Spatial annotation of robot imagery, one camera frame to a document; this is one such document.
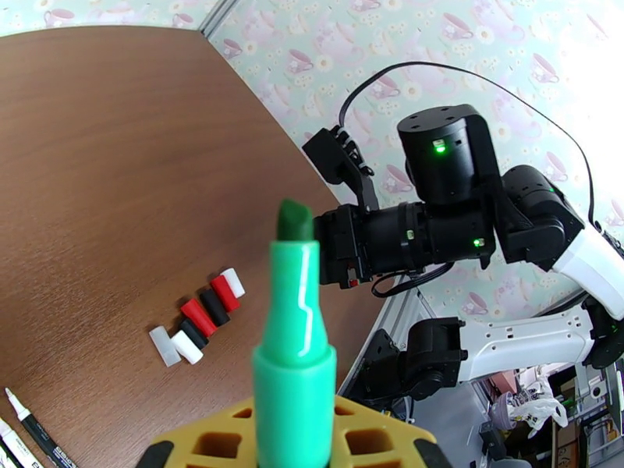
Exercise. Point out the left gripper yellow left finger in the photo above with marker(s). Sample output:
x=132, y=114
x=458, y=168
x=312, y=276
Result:
x=219, y=422

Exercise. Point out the white plastic bag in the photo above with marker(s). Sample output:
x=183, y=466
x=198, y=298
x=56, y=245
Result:
x=531, y=413

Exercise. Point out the thick white marker red end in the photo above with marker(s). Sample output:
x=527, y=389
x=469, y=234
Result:
x=10, y=447

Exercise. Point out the red pen cap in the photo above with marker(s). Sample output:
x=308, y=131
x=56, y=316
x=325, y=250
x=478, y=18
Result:
x=225, y=294
x=199, y=318

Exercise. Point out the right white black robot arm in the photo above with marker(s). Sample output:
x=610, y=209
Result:
x=516, y=340

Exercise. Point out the clear pen cap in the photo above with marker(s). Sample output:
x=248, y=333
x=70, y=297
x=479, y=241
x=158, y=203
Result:
x=165, y=346

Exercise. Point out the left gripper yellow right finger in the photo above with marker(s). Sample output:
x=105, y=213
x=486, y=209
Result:
x=409, y=444

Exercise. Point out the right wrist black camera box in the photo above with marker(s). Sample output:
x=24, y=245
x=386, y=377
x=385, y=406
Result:
x=331, y=154

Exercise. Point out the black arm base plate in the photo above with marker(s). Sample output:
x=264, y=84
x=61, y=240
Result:
x=378, y=364

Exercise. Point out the green highlighter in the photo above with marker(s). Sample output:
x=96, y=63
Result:
x=292, y=335

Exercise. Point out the aluminium frame post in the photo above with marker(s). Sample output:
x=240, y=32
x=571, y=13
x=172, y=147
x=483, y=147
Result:
x=219, y=13

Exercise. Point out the cardboard box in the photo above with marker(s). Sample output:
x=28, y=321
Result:
x=570, y=447

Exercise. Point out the white pen cap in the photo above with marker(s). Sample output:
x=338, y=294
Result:
x=233, y=282
x=187, y=347

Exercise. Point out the black marker with white ends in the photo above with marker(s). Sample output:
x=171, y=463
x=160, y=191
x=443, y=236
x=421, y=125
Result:
x=39, y=435

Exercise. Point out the black pen cap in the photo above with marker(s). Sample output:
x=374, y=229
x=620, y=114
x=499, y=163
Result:
x=195, y=333
x=214, y=307

